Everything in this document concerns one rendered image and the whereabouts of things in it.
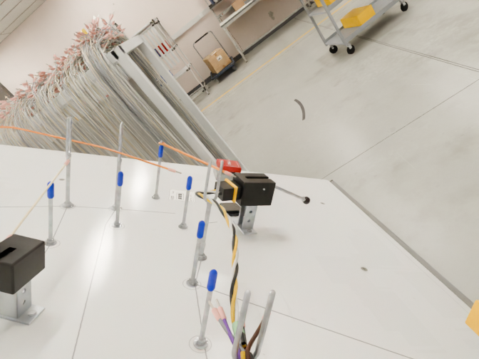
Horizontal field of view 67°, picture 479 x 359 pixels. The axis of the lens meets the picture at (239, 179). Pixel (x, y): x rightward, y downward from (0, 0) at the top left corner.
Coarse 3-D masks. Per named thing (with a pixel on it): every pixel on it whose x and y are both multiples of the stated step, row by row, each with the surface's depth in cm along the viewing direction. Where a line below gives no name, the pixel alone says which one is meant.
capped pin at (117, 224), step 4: (120, 172) 51; (120, 176) 51; (120, 180) 51; (120, 184) 51; (120, 188) 52; (120, 192) 52; (120, 196) 52; (116, 208) 53; (116, 212) 53; (116, 216) 53; (116, 220) 53; (112, 224) 53; (116, 224) 53; (120, 224) 54
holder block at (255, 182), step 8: (240, 176) 57; (248, 176) 58; (256, 176) 58; (264, 176) 59; (240, 184) 56; (248, 184) 55; (256, 184) 56; (264, 184) 56; (272, 184) 57; (248, 192) 56; (256, 192) 56; (264, 192) 57; (272, 192) 57; (240, 200) 56; (248, 200) 56; (256, 200) 57; (264, 200) 57
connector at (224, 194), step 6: (234, 180) 58; (216, 186) 56; (222, 186) 55; (228, 186) 55; (240, 186) 56; (222, 192) 54; (228, 192) 54; (240, 192) 56; (222, 198) 54; (228, 198) 55
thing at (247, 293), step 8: (248, 296) 22; (272, 296) 22; (248, 304) 22; (272, 304) 23; (240, 312) 22; (264, 312) 23; (240, 320) 22; (264, 320) 23; (240, 328) 23; (264, 328) 23; (240, 336) 23; (232, 352) 23; (256, 352) 24
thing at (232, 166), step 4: (220, 160) 82; (224, 160) 82; (228, 160) 83; (232, 160) 83; (224, 164) 80; (228, 164) 80; (232, 164) 81; (236, 164) 81; (224, 168) 78; (228, 168) 79; (232, 168) 79; (236, 168) 79; (240, 168) 79; (232, 172) 80; (240, 172) 80
